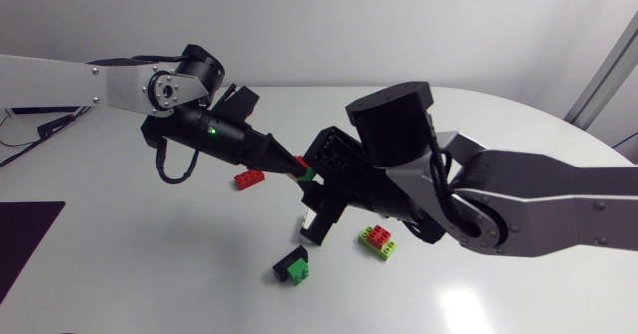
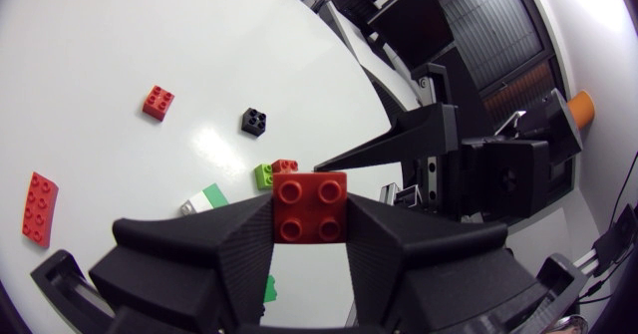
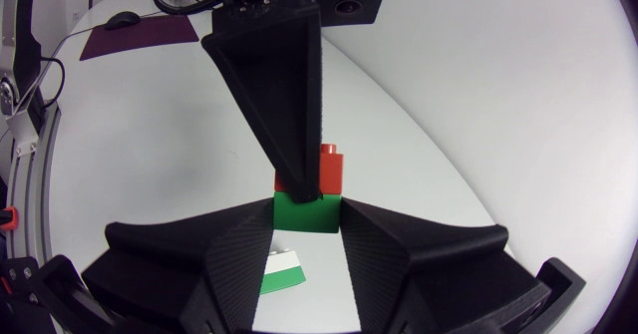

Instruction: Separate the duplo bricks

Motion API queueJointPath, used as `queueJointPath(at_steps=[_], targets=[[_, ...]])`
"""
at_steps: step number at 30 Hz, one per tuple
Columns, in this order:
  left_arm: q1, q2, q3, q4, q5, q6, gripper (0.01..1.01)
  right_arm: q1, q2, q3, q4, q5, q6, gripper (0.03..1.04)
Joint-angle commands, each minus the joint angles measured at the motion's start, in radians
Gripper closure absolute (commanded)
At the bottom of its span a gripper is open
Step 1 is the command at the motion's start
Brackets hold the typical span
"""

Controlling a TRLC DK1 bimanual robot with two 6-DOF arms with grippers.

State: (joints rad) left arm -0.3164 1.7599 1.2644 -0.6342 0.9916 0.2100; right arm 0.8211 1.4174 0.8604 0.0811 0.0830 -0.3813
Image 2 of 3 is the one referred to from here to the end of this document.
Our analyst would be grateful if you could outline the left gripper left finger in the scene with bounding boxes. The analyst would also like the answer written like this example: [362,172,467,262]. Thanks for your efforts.
[88,192,276,334]

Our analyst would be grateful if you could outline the black toy brick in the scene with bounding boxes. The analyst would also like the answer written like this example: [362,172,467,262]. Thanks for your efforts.
[240,107,268,138]

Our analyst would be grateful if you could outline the orange cylinder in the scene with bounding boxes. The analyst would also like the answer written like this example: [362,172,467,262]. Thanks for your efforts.
[566,90,597,131]

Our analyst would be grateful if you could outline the white toy brick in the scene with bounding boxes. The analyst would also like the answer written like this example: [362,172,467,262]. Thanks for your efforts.
[179,191,214,217]

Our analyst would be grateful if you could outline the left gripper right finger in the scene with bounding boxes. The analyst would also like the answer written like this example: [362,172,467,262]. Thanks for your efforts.
[345,192,540,333]

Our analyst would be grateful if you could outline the dark screen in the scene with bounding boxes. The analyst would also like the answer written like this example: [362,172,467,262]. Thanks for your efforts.
[367,0,456,72]

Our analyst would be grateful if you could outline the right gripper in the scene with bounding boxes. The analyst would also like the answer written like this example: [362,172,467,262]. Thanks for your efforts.
[313,62,550,221]

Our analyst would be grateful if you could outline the lime green toy brick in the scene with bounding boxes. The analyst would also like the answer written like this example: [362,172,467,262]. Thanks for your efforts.
[253,163,276,191]

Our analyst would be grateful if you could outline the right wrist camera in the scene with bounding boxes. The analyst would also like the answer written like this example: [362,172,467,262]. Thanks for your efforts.
[517,88,584,168]

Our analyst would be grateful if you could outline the long red toy brick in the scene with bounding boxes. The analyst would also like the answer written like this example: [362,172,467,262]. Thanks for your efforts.
[21,170,61,250]

